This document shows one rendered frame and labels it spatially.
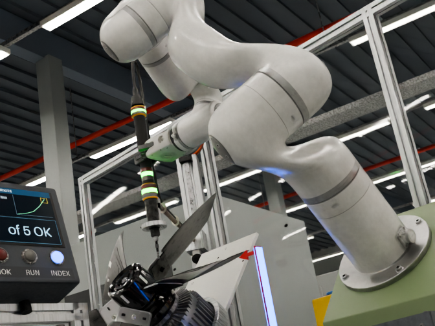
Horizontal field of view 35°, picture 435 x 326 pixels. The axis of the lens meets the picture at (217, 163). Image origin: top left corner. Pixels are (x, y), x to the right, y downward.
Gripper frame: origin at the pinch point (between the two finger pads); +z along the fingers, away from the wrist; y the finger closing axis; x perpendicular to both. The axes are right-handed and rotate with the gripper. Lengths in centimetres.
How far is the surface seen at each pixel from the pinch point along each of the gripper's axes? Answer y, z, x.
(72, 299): 135, 237, 15
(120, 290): -8.2, 8.1, -36.1
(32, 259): -66, -44, -44
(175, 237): 7.6, 0.4, -22.9
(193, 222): 13.4, -1.6, -18.5
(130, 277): -5.6, 6.4, -33.1
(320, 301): 21, -34, -49
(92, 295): 70, 127, -9
